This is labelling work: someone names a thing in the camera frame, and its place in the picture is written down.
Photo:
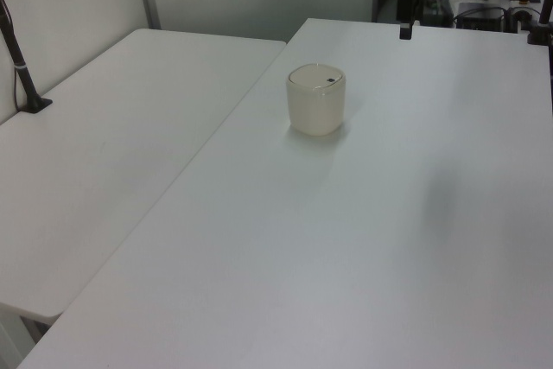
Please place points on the white adjacent table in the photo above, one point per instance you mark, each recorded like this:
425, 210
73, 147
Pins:
108, 140

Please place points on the black camera pole with base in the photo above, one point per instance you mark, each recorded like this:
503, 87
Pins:
22, 75

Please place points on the cream swing bin lid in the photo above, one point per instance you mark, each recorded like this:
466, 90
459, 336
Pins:
312, 75

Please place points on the black pole with clamp base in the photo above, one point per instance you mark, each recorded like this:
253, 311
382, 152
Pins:
542, 27

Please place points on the cream plastic trash bin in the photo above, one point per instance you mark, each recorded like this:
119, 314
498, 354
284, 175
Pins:
315, 114

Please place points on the black desktop device box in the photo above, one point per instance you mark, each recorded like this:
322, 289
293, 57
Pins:
479, 15

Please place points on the small black table clamp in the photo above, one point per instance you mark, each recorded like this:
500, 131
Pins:
405, 32

